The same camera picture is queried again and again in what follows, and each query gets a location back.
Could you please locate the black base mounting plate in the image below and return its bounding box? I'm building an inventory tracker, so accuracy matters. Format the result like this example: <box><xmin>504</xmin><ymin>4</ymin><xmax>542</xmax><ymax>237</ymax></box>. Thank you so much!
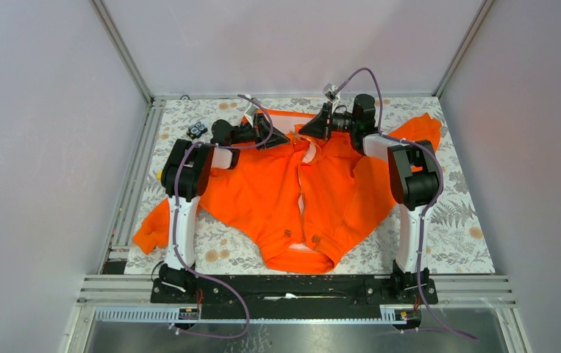
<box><xmin>150</xmin><ymin>275</ymin><xmax>438</xmax><ymax>321</ymax></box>

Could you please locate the orange zip jacket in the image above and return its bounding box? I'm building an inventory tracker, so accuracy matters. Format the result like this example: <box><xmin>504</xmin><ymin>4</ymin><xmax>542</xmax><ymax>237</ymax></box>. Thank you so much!
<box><xmin>132</xmin><ymin>107</ymin><xmax>443</xmax><ymax>275</ymax></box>

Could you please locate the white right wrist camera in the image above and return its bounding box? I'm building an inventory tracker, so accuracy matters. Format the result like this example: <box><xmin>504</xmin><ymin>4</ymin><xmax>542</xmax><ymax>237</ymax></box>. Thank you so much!
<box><xmin>323</xmin><ymin>83</ymin><xmax>339</xmax><ymax>101</ymax></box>

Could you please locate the floral table mat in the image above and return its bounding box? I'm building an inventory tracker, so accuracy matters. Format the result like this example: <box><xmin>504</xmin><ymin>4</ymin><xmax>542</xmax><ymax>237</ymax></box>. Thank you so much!
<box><xmin>119</xmin><ymin>97</ymin><xmax>494</xmax><ymax>275</ymax></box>

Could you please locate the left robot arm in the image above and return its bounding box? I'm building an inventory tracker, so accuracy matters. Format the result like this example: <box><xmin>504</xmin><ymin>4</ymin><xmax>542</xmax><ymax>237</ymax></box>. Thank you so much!
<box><xmin>156</xmin><ymin>109</ymin><xmax>287</xmax><ymax>302</ymax></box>

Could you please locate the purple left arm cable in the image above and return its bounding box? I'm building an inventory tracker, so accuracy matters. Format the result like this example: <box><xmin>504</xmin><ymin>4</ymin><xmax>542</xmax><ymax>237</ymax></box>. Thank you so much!
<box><xmin>170</xmin><ymin>93</ymin><xmax>275</xmax><ymax>340</ymax></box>

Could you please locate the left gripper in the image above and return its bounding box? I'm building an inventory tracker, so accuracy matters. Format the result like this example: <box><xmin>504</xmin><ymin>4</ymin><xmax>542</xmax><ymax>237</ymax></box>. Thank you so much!
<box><xmin>229</xmin><ymin>113</ymin><xmax>289</xmax><ymax>151</ymax></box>

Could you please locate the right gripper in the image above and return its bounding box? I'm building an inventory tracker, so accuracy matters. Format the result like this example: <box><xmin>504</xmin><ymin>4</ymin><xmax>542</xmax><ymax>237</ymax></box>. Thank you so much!
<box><xmin>299</xmin><ymin>102</ymin><xmax>358</xmax><ymax>142</ymax></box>

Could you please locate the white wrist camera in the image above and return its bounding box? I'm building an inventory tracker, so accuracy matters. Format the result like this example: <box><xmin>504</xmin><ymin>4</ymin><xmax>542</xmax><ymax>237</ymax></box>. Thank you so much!
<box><xmin>243</xmin><ymin>94</ymin><xmax>260</xmax><ymax>127</ymax></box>
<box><xmin>323</xmin><ymin>83</ymin><xmax>339</xmax><ymax>101</ymax></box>

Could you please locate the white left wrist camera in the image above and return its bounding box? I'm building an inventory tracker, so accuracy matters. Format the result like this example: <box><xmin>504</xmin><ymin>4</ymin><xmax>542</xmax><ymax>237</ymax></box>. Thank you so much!
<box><xmin>243</xmin><ymin>94</ymin><xmax>260</xmax><ymax>127</ymax></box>

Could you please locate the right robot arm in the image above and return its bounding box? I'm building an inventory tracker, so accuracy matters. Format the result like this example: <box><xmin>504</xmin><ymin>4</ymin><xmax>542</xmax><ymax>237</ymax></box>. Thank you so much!
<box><xmin>299</xmin><ymin>88</ymin><xmax>443</xmax><ymax>304</ymax></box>

